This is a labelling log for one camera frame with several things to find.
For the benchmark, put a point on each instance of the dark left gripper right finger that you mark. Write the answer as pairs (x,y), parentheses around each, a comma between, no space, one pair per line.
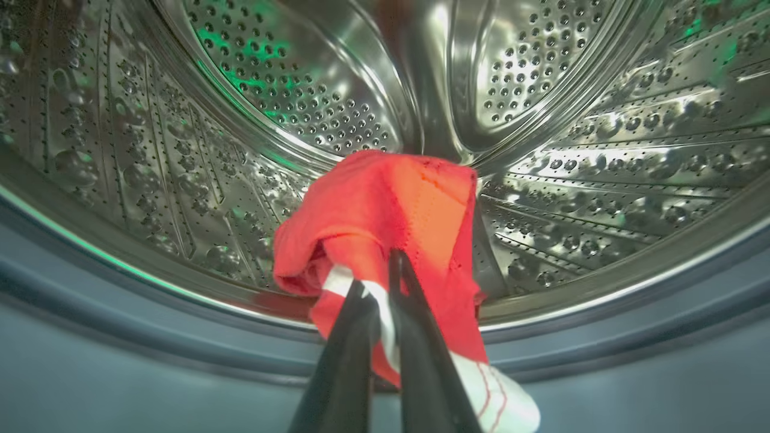
(427,373)

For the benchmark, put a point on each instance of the red and white garment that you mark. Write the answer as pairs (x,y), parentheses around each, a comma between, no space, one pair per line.
(391,204)

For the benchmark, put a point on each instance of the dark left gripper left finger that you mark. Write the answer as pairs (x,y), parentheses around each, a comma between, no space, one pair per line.
(343,373)

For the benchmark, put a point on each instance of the grey rubber door gasket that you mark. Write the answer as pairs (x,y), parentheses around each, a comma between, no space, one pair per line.
(120,361)

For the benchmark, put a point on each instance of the steel washing machine drum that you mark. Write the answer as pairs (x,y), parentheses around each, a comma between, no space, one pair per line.
(180,150)

